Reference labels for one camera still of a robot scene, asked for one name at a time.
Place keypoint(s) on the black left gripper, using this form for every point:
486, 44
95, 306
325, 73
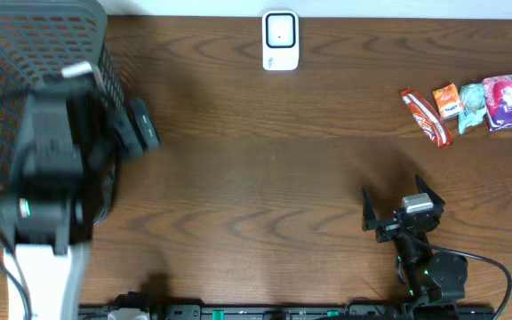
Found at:
116, 129

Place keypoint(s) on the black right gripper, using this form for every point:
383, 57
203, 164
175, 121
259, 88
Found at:
370, 221

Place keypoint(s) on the orange chocolate bar wrapper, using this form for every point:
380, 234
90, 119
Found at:
427, 118

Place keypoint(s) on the small orange snack packet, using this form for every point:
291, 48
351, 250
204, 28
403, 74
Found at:
448, 101

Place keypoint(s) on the teal snack packet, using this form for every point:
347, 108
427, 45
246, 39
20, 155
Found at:
472, 97

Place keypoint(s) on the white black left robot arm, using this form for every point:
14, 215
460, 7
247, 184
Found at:
72, 138

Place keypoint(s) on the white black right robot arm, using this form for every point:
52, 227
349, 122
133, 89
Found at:
432, 275

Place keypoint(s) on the white barcode scanner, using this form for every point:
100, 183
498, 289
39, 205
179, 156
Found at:
280, 33

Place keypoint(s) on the dark grey plastic basket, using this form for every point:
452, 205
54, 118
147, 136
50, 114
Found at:
38, 39

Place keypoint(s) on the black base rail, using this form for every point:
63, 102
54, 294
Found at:
356, 311

